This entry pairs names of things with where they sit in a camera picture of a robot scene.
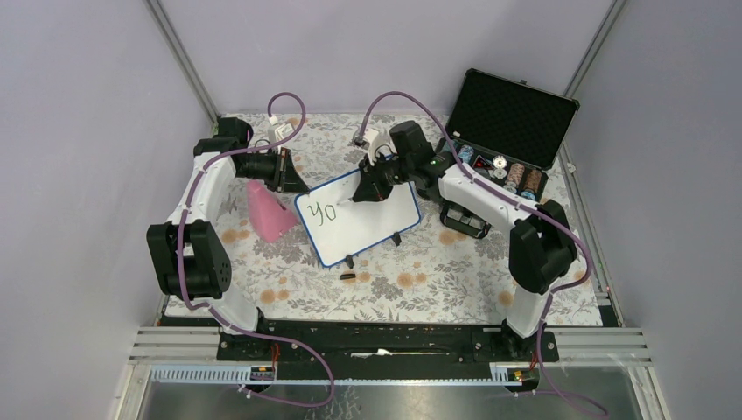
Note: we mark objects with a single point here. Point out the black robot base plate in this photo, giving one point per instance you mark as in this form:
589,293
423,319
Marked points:
312,350

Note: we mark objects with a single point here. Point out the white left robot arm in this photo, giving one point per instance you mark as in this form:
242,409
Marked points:
189,259

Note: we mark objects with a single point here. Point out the left base wiring connector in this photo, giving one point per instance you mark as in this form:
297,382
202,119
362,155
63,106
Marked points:
267,373

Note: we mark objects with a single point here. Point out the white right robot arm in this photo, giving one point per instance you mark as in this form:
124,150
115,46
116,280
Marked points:
540,246

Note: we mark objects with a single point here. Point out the pink triangular box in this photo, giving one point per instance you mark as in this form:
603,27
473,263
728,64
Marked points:
269,217

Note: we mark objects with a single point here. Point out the right base wiring connector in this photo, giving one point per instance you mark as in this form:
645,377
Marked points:
527,378

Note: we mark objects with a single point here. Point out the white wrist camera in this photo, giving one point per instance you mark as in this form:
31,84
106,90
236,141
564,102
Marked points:
372,141
279,131

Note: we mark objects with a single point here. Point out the triangular black red dealer button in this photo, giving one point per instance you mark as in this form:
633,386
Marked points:
482,165

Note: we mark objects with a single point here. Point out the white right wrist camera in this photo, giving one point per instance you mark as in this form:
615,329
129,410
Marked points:
372,141

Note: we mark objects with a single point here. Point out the base wiring connector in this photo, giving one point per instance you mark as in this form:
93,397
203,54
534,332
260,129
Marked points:
267,373
527,378

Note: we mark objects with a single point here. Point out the blue white poker chip stack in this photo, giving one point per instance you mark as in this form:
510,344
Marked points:
466,153

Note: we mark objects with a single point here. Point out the black poker chip case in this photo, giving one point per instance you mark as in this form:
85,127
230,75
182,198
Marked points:
517,128

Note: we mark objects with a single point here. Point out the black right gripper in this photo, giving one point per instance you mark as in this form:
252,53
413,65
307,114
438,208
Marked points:
371,187

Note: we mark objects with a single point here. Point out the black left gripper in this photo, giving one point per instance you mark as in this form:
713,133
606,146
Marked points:
285,178

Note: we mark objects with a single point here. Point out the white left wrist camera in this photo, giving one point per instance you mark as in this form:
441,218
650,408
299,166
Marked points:
279,131

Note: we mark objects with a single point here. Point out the blue framed whiteboard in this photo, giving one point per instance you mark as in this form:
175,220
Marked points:
336,231

